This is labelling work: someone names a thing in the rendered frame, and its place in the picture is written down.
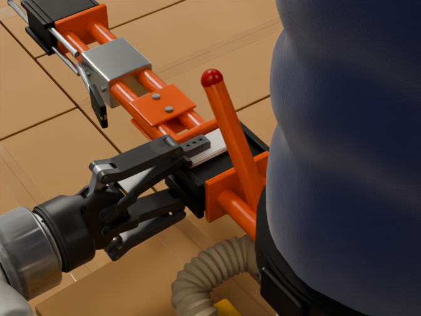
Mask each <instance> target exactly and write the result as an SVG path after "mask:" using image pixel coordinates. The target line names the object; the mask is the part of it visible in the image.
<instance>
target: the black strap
mask: <svg viewBox="0 0 421 316"><path fill-rule="evenodd" d="M255 253H256V263H257V267H258V270H259V272H260V275H261V287H260V294H261V296H262V298H263V299H265V301H267V303H268V304H270V306H271V307H272V308H273V309H274V310H275V311H276V312H277V313H278V314H279V316H371V315H365V314H364V313H361V312H359V311H356V310H354V309H352V308H350V307H347V306H345V305H343V304H342V303H340V302H337V301H336V300H333V299H332V298H330V297H327V296H326V295H323V294H322V293H320V292H318V291H316V290H314V289H312V288H310V287H309V286H308V285H307V284H306V283H305V282H304V281H302V279H300V278H299V277H298V276H297V275H296V274H295V272H294V271H293V270H292V268H291V267H290V266H289V264H288V263H287V261H286V260H285V259H284V257H283V256H282V254H281V253H280V252H279V251H278V249H277V248H276V245H275V243H274V240H273V238H272V236H271V233H270V230H269V225H268V218H267V212H266V185H265V187H264V189H263V190H262V192H261V196H260V198H259V202H258V205H257V215H256V236H255Z"/></svg>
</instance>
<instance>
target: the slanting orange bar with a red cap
mask: <svg viewBox="0 0 421 316"><path fill-rule="evenodd" d="M200 82H201V85H202V86H203V88H204V90H205V94H206V95H207V98H208V101H209V103H210V106H211V109H212V111H213V114H214V117H215V119H216V122H217V124H218V127H219V130H220V131H221V135H222V138H223V139H224V142H225V145H226V147H227V150H228V153H229V155H230V158H231V161H232V163H233V166H234V168H235V171H236V174H237V176H238V179H239V182H240V183H241V187H242V190H243V191H244V195H245V197H246V199H247V202H248V205H249V207H250V208H251V209H252V210H253V211H255V212H256V213H257V205H258V202H259V198H260V196H261V192H262V190H263V189H264V185H263V183H262V180H261V176H260V175H259V172H258V169H257V167H256V163H255V161H254V159H253V156H252V154H251V150H250V148H249V145H248V143H247V140H246V137H245V135H244V132H243V130H242V127H241V124H240V122H239V119H238V117H237V114H236V111H235V109H234V106H233V104H232V101H231V98H230V96H229V92H228V91H227V88H226V84H225V83H224V78H223V75H222V73H221V72H220V71H219V70H217V69H214V68H210V69H207V70H206V71H205V72H203V74H202V75H201V78H200Z"/></svg>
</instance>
